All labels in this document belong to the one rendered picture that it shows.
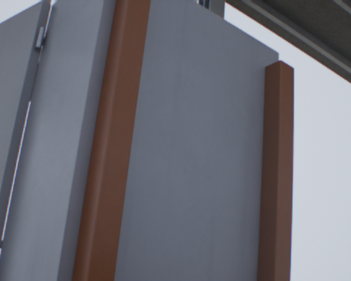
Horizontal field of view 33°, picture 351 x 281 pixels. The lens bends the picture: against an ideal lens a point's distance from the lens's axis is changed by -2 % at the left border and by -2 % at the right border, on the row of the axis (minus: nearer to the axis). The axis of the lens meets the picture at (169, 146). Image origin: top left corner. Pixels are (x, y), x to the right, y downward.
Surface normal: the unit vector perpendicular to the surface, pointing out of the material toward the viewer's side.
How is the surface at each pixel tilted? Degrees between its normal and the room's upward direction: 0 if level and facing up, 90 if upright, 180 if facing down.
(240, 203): 90
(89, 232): 90
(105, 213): 90
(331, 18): 172
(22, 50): 90
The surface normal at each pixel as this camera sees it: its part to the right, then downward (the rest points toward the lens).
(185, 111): 0.63, -0.25
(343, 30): 0.00, 0.87
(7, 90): -0.63, -0.36
